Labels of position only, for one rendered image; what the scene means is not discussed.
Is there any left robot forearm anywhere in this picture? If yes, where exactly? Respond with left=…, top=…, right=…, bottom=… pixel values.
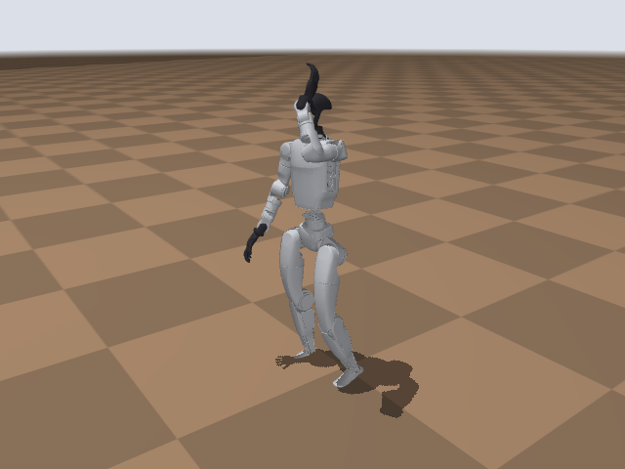
left=294, top=100, right=323, bottom=155

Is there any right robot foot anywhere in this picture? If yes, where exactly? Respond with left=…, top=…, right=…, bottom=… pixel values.
left=294, top=350, right=311, bottom=359

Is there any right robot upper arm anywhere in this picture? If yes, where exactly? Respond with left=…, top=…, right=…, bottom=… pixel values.
left=271, top=142, right=293, bottom=198

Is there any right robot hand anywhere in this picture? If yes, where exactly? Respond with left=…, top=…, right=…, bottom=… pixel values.
left=243, top=223, right=268, bottom=263

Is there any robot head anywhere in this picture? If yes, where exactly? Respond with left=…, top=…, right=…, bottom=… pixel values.
left=311, top=93, right=332, bottom=139

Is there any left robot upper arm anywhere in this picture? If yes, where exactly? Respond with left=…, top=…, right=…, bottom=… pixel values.
left=301, top=140, right=348, bottom=163

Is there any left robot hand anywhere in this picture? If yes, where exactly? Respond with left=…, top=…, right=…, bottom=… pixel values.
left=296, top=63, right=319, bottom=109

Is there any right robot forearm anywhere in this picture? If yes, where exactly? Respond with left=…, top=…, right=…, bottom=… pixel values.
left=257, top=191, right=282, bottom=234

